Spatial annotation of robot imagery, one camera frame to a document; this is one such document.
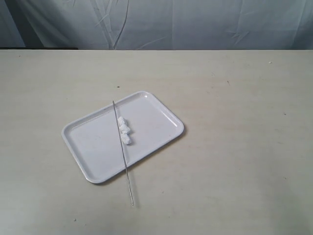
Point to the white marshmallow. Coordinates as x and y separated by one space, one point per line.
125 138
124 129
121 121

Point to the white marshmallow top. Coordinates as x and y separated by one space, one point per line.
121 121

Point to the white marshmallow bottom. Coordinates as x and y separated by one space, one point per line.
125 138

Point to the thin metal skewer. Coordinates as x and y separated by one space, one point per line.
123 155

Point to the white rectangular plastic tray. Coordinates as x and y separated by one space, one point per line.
93 140

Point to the light blue backdrop cloth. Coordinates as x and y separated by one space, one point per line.
157 24

